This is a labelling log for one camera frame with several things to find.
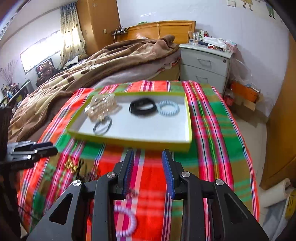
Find grey flower hair tie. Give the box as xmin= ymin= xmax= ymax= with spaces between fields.
xmin=93 ymin=116 xmax=113 ymax=136

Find orange box on floor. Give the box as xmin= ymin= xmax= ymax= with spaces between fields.
xmin=230 ymin=81 xmax=259 ymax=102

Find gold chain jewelry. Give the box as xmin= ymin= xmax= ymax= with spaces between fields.
xmin=64 ymin=158 xmax=78 ymax=174

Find wooden headboard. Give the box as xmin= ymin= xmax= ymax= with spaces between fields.
xmin=115 ymin=20 xmax=196 ymax=44

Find light blue spiral hair tie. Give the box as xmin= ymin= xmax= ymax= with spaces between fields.
xmin=157 ymin=100 xmax=181 ymax=117

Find clear glass on cabinet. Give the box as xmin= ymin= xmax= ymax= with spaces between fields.
xmin=188 ymin=31 xmax=199 ymax=45

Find white tray with green rim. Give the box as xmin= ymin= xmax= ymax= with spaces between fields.
xmin=66 ymin=92 xmax=192 ymax=152

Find clutter on cabinet top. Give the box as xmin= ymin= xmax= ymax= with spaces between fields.
xmin=199 ymin=30 xmax=237 ymax=53

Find purple spiral hair tie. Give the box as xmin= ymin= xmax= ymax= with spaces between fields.
xmin=113 ymin=204 xmax=138 ymax=238

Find paper towel roll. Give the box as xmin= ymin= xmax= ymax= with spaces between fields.
xmin=260 ymin=178 xmax=293 ymax=208

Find wooden wardrobe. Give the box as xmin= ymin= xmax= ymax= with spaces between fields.
xmin=260 ymin=35 xmax=295 ymax=190

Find framed teddy picture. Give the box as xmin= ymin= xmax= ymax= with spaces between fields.
xmin=35 ymin=58 xmax=56 ymax=78

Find black wristband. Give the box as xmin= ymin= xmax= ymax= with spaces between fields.
xmin=129 ymin=98 xmax=157 ymax=116

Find brown patterned blanket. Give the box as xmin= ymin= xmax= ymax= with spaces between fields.
xmin=8 ymin=35 xmax=179 ymax=143

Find cartoon wall sticker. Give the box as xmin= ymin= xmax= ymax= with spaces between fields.
xmin=226 ymin=0 xmax=276 ymax=20

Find tangled jewelry pile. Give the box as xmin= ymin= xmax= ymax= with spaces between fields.
xmin=75 ymin=159 xmax=100 ymax=182

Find grey bedside cabinet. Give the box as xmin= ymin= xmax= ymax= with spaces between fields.
xmin=179 ymin=44 xmax=233 ymax=95

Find dotted curtain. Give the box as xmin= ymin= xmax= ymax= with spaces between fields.
xmin=59 ymin=3 xmax=86 ymax=69

